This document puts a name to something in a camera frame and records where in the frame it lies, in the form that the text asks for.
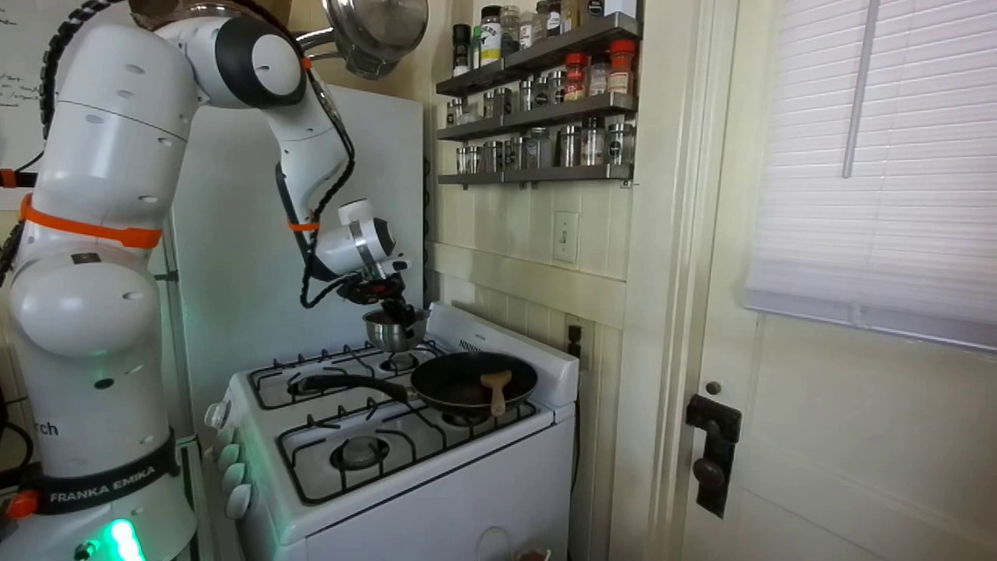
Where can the red spice jar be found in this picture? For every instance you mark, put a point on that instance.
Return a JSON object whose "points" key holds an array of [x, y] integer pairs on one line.
{"points": [[623, 72], [574, 78]]}

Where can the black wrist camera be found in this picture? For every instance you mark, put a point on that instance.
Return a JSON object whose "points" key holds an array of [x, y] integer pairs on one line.
{"points": [[359, 289]]}

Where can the black plug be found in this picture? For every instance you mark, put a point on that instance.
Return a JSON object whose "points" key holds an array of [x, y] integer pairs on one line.
{"points": [[574, 345]]}

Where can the white stove knob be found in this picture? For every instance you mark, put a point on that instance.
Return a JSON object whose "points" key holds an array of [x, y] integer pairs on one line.
{"points": [[235, 477], [239, 500], [232, 453], [216, 411]]}

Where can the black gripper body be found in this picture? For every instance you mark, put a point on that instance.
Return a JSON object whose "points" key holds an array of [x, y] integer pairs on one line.
{"points": [[398, 295]]}

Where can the whiteboard with writing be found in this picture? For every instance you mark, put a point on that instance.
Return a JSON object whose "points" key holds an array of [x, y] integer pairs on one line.
{"points": [[16, 94]]}

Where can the black frying pan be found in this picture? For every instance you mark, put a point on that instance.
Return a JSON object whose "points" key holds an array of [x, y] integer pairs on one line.
{"points": [[455, 379]]}

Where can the black door lock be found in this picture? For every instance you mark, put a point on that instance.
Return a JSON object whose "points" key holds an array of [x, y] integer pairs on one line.
{"points": [[715, 456]]}

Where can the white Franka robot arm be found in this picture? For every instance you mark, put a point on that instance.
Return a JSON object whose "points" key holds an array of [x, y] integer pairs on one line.
{"points": [[105, 157]]}

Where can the white refrigerator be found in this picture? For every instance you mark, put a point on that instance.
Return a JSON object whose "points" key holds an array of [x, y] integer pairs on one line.
{"points": [[239, 259]]}

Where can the metal spice rack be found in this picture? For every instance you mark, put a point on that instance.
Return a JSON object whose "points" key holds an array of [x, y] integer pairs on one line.
{"points": [[498, 69]]}

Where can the dark spice jar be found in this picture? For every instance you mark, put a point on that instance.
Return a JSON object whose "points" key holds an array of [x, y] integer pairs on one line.
{"points": [[463, 51]]}

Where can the white wall outlet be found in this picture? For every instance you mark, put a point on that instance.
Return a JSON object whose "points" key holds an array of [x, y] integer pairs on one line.
{"points": [[565, 237]]}

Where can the white label jar black cap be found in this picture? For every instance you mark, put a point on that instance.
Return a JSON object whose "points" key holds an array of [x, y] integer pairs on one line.
{"points": [[490, 42]]}

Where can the white blind wand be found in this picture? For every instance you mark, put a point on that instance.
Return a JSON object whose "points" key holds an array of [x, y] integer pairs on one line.
{"points": [[859, 105]]}

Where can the silver bowl magenta inside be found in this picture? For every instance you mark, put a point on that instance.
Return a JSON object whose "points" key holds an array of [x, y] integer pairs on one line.
{"points": [[395, 336]]}

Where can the white gas stove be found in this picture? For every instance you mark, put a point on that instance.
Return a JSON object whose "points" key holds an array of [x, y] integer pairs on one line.
{"points": [[438, 500]]}

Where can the glass spice jar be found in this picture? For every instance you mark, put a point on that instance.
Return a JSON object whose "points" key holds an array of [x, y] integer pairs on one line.
{"points": [[589, 144], [620, 144]]}

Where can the cream panelled door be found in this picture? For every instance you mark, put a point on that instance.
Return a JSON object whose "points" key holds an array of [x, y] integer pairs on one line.
{"points": [[861, 447]]}

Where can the black stove grate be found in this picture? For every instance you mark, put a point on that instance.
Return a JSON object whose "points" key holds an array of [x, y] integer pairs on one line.
{"points": [[289, 470], [252, 392]]}

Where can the white window blind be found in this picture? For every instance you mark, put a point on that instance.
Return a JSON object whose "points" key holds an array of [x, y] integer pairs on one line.
{"points": [[914, 157]]}

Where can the hanging steel pot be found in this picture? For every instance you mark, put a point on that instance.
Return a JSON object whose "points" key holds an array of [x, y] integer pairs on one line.
{"points": [[378, 36]]}

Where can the orange black clamp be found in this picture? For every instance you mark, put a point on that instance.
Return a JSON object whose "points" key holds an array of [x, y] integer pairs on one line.
{"points": [[12, 178]]}

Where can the red round button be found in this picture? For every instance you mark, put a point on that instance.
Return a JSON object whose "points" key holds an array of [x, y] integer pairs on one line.
{"points": [[19, 507]]}

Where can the round gas burner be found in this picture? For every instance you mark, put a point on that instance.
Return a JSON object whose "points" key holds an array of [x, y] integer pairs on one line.
{"points": [[359, 453], [400, 364]]}

